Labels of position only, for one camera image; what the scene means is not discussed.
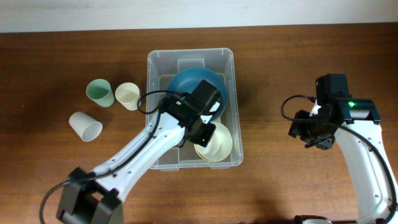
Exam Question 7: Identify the white small bowl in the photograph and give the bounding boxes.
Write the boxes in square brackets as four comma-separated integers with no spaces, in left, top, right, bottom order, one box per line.
[194,122,233,162]

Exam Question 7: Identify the dark blue bowl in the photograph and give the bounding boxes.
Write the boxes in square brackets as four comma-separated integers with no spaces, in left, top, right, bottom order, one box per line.
[167,67,228,121]

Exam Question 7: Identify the cream cup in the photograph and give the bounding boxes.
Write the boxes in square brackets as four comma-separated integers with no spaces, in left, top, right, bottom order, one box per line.
[115,82,141,111]

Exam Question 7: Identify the mint green cup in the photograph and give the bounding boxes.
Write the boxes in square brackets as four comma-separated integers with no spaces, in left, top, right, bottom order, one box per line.
[86,79,114,108]

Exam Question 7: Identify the grey cup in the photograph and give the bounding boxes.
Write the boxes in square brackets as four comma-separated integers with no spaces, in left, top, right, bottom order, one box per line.
[68,111,103,142]

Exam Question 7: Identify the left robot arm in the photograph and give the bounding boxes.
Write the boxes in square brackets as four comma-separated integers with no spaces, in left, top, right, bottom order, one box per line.
[56,93,224,223]

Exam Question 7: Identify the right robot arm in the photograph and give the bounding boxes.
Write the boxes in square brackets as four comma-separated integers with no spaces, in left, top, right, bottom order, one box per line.
[283,96,397,223]

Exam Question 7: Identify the clear plastic storage bin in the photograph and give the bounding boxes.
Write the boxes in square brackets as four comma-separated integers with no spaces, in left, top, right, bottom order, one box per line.
[147,48,244,171]

